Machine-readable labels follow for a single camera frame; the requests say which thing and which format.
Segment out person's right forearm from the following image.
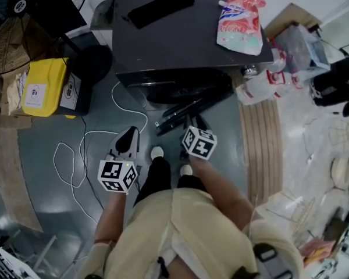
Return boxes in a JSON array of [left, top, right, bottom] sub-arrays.
[[188, 155, 254, 231]]

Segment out black flat panel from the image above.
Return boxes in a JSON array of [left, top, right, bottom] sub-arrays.
[[34, 0, 88, 38]]

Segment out black front-load washing machine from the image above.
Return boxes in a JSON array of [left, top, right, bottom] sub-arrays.
[[112, 0, 275, 112]]

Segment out person's left white shoe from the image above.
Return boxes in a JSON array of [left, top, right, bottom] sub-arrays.
[[150, 146, 165, 160]]

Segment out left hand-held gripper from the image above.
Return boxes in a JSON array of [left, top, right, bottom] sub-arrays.
[[97, 126, 143, 194]]

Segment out gold wire frame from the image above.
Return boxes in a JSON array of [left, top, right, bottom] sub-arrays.
[[328, 117, 349, 145]]

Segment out pink detergent refill pouch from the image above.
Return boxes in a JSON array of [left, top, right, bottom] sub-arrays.
[[215, 0, 267, 56]]

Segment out person's black trousers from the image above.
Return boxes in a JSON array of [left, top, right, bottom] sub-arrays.
[[133, 155, 208, 206]]

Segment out white power cable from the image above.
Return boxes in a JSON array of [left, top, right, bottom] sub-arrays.
[[52, 80, 149, 225]]

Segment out gold wire chair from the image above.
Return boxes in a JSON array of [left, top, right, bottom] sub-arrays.
[[267, 190, 316, 238]]

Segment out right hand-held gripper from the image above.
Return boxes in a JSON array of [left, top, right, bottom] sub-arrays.
[[179, 115, 218, 160]]

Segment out person's cream shirt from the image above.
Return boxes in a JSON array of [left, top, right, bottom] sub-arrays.
[[75, 187, 305, 279]]

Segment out black standing floor fan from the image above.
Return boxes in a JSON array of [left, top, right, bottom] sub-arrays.
[[0, 0, 114, 84]]

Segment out grey long-handled dustpan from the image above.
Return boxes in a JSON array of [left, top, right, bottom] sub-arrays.
[[90, 0, 116, 31]]

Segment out person's left forearm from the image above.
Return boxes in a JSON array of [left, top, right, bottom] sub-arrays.
[[94, 190, 127, 245]]

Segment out yellow-lidded black case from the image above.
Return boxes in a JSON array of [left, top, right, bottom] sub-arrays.
[[20, 57, 91, 120]]

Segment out round beige stool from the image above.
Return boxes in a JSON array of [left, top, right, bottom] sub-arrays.
[[329, 152, 349, 190]]

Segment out grey and black shoulder strap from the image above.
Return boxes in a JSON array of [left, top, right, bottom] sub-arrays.
[[234, 242, 293, 279]]

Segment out brown cardboard sheet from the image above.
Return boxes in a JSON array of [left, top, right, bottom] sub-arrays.
[[262, 2, 322, 41]]

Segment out wooden slat floor mat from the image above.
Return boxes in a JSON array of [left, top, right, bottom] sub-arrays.
[[238, 98, 284, 208]]

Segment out clear plastic storage bin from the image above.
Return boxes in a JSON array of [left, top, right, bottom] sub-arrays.
[[274, 24, 331, 73]]

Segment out plain brown cardboard box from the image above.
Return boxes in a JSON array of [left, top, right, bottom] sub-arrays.
[[0, 19, 56, 72]]

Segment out labelled brown cardboard box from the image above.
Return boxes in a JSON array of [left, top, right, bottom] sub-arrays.
[[0, 71, 33, 131]]

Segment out pink orange cloth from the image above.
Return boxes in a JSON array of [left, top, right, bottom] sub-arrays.
[[303, 238, 337, 262]]

